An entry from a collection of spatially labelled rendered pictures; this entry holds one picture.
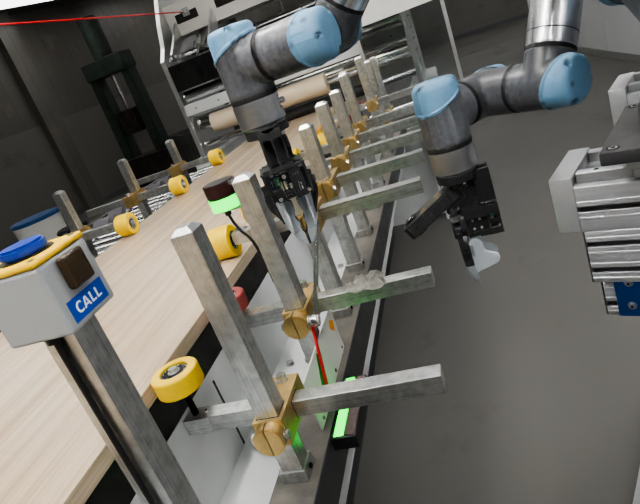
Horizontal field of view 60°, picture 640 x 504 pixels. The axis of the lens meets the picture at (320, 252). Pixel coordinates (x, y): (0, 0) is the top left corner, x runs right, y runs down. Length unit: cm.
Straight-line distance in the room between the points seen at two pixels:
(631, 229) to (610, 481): 99
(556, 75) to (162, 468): 72
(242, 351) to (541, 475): 119
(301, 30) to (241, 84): 13
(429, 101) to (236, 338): 46
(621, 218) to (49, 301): 75
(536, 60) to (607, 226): 27
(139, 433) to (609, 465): 145
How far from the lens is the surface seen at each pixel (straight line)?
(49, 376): 123
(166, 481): 62
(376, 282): 104
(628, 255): 95
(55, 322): 52
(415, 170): 371
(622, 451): 186
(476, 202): 98
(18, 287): 52
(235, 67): 86
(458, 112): 93
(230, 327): 80
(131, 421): 59
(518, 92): 93
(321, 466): 95
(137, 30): 1232
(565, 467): 183
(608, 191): 91
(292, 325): 104
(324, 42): 80
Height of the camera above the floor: 130
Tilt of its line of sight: 20 degrees down
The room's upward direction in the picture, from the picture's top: 21 degrees counter-clockwise
